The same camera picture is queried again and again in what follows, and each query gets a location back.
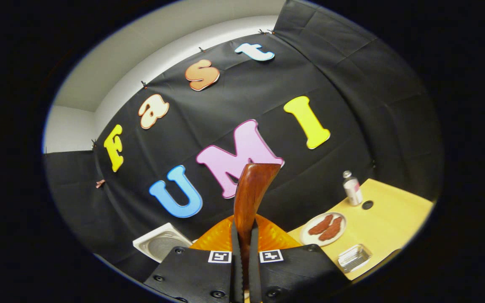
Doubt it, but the brown wooden spoon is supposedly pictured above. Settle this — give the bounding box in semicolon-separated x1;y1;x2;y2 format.
234;163;282;295

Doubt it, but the red sausage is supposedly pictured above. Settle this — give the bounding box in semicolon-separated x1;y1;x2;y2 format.
319;217;343;241
308;214;334;235

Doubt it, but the white rice cooker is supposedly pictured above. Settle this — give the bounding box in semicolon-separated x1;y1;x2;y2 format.
133;223;192;263

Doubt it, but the small pink label bottle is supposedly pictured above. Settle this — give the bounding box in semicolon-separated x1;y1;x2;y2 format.
343;170;363;206

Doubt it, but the white round plate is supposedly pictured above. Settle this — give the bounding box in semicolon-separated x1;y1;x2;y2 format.
299;212;347;247

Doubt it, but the metal wire chopstick holder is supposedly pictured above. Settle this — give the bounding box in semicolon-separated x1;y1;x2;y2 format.
338;244;372;273

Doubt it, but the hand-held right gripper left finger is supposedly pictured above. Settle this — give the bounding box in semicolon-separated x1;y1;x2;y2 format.
144;214;244;303

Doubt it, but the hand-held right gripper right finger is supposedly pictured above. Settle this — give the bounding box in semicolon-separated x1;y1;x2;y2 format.
248;213;352;303

